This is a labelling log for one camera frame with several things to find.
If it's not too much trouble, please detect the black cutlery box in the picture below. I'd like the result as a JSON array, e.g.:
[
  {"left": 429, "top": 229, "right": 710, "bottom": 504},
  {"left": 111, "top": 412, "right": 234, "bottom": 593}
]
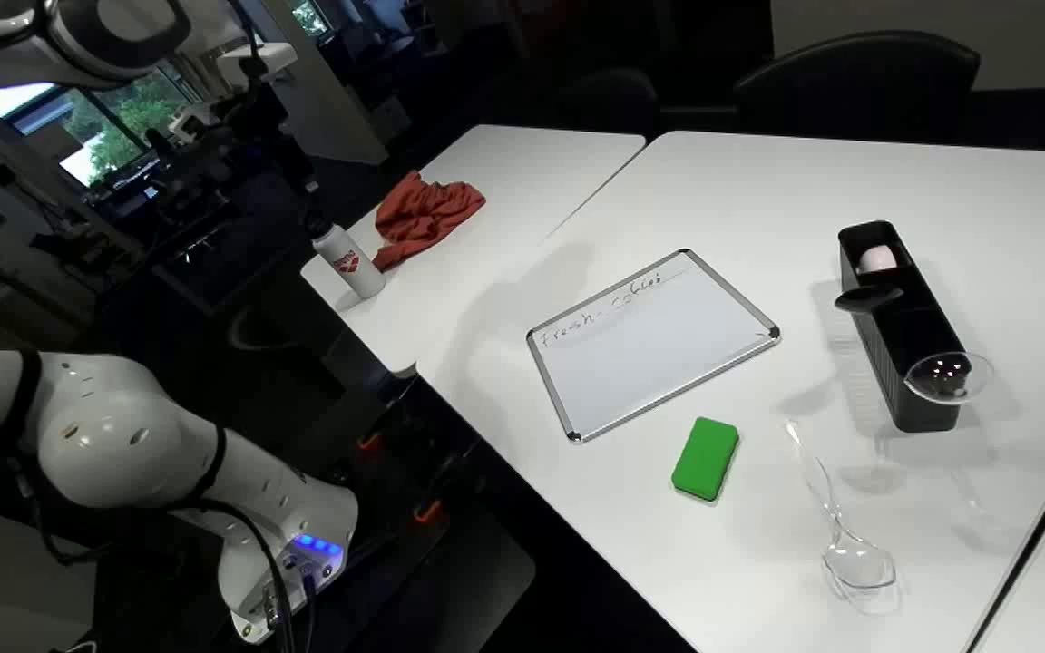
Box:
[{"left": 835, "top": 220, "right": 971, "bottom": 433}]

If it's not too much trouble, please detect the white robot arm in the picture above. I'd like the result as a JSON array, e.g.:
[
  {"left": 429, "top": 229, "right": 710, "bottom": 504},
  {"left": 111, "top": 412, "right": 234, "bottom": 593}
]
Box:
[{"left": 0, "top": 0, "right": 359, "bottom": 646}]

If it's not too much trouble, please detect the white object inside box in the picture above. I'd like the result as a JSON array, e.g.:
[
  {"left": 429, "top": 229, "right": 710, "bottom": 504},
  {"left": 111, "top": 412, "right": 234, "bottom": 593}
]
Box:
[{"left": 858, "top": 243, "right": 896, "bottom": 277}]

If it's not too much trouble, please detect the small whiteboard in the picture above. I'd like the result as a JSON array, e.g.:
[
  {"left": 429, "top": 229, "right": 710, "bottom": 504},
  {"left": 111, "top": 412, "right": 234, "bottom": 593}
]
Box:
[{"left": 526, "top": 247, "right": 780, "bottom": 442}]

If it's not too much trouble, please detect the orange cloth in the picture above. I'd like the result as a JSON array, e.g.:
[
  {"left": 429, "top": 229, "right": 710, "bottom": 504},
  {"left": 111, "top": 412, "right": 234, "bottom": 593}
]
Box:
[{"left": 372, "top": 171, "right": 487, "bottom": 271}]

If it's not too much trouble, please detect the green eraser block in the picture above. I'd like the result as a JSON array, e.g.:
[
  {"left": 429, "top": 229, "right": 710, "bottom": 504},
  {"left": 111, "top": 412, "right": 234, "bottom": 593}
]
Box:
[{"left": 671, "top": 419, "right": 741, "bottom": 501}]

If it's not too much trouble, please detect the clear plastic spoon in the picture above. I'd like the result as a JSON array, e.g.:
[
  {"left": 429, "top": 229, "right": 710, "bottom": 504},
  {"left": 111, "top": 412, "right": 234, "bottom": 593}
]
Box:
[{"left": 782, "top": 423, "right": 896, "bottom": 593}]

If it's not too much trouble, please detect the clear plastic cup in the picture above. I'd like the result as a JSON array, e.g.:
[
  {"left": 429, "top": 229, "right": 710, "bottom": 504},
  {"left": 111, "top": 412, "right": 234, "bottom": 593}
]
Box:
[{"left": 904, "top": 352, "right": 971, "bottom": 405}]

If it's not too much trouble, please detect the dark office chair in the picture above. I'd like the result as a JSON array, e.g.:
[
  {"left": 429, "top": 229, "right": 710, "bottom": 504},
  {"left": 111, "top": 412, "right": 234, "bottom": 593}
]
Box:
[{"left": 733, "top": 30, "right": 978, "bottom": 121}]

